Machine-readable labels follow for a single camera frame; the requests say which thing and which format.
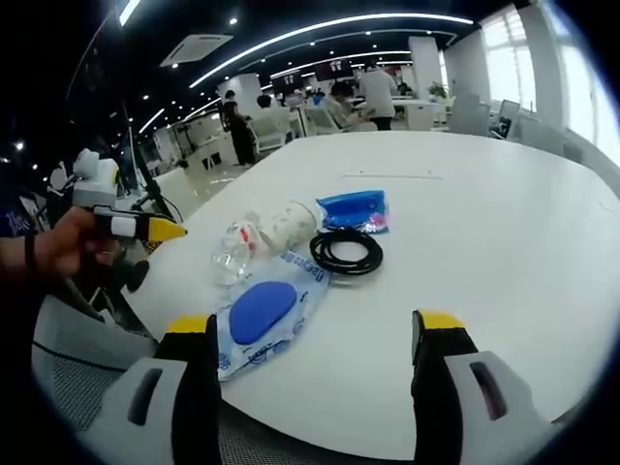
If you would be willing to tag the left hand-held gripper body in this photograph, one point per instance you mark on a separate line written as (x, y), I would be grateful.
(94, 181)

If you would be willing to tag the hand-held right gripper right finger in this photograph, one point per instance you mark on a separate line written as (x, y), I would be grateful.
(436, 387)

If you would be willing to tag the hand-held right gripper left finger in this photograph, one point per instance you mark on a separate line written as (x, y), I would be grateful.
(194, 387)

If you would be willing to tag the clear plastic bottle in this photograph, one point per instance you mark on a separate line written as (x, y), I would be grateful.
(235, 257)

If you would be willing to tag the wet wipes pack blue lid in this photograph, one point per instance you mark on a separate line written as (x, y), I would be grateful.
(269, 315)

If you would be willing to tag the white paper cup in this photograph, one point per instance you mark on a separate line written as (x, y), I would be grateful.
(293, 224)

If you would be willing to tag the blue plastic pouch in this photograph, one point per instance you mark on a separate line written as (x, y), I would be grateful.
(356, 209)

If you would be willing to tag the person's left hand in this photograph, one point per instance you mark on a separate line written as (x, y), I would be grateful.
(68, 242)

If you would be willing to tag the black wristband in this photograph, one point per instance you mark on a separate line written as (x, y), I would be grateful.
(31, 254)

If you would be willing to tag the white table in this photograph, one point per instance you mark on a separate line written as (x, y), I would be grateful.
(412, 271)

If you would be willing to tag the grey mesh office chair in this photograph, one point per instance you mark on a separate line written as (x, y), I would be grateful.
(77, 358)

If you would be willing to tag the ceiling air conditioner vent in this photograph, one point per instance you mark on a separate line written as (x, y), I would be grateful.
(196, 50)

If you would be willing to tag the potted green plant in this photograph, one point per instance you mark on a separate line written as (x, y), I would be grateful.
(440, 90)

